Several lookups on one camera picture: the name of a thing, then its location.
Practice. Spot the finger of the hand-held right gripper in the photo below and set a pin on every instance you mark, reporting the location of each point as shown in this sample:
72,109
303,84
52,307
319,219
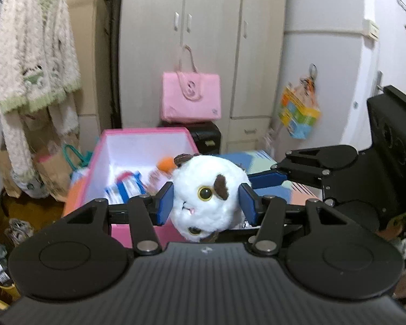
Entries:
269,178

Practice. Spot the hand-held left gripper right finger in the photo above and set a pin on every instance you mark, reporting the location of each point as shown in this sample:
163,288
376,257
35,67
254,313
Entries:
247,204

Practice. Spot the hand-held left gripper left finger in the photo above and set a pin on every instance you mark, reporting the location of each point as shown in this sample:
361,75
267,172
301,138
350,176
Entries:
164,204

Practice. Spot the orange egg-shaped sponge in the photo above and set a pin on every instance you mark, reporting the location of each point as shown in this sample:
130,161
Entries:
165,166

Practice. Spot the white round plush toy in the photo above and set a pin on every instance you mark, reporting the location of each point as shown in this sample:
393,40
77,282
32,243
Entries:
196,182

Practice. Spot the pink cardboard box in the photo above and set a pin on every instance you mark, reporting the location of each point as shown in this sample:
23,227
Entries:
121,149

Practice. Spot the colourful gift bag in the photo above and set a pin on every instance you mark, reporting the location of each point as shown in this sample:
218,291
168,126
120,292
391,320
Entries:
297,115

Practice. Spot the black suitcase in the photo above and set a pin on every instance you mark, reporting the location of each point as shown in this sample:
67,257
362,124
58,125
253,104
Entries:
206,135

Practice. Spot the pink tote bag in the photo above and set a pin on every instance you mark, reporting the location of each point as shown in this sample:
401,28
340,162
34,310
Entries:
189,108

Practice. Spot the white door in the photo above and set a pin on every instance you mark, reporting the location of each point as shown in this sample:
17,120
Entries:
399,57

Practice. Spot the brown paper bag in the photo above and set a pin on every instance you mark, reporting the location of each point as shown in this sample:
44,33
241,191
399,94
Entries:
52,179
5,172

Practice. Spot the beige wardrobe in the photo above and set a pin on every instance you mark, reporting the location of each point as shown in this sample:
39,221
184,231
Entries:
149,57

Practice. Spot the pair of sneakers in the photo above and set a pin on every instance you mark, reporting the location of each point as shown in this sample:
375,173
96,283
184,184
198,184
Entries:
18,232

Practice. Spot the tall brown cabinet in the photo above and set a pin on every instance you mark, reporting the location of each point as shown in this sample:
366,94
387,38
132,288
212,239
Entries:
91,40

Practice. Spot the fuzzy cream green cardigan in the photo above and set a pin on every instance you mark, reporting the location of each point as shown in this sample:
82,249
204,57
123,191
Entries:
30,40

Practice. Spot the wall switch box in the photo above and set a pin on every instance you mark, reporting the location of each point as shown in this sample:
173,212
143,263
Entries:
371,30

